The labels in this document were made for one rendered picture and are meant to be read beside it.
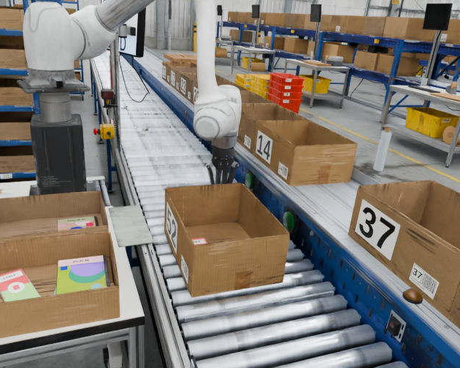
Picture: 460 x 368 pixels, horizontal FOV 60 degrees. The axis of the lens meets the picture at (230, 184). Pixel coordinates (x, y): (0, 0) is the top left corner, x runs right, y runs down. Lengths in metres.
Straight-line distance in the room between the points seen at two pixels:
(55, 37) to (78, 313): 0.92
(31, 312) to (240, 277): 0.54
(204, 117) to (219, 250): 0.38
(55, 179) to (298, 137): 1.12
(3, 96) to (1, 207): 1.10
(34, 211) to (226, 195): 0.69
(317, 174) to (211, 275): 0.71
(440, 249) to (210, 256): 0.57
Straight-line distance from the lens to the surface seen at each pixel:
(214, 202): 1.48
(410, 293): 1.08
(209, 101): 1.21
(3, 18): 2.53
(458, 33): 7.11
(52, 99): 1.61
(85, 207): 1.59
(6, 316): 1.09
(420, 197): 1.43
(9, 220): 1.62
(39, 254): 1.32
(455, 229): 1.40
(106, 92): 2.20
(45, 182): 1.67
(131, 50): 2.35
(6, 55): 2.55
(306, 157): 1.59
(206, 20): 1.33
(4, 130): 2.63
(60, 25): 1.57
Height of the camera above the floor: 1.48
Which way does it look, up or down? 22 degrees down
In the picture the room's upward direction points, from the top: 5 degrees clockwise
